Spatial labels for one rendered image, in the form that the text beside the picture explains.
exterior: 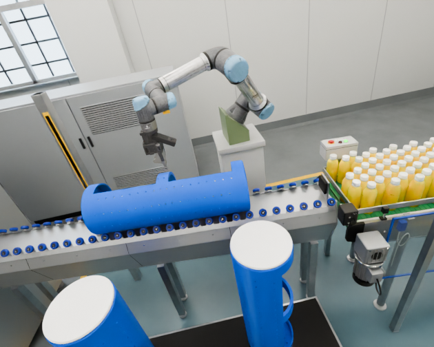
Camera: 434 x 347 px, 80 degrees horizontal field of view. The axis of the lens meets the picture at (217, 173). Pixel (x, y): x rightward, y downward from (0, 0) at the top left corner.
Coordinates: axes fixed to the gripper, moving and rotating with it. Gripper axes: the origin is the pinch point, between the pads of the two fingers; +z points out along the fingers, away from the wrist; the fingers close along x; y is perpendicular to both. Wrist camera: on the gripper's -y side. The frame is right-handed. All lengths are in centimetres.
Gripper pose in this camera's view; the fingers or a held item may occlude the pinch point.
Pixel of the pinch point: (166, 164)
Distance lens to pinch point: 135.8
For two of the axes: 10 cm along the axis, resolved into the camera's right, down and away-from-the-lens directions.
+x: 0.5, 5.5, -8.3
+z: 1.7, 8.2, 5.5
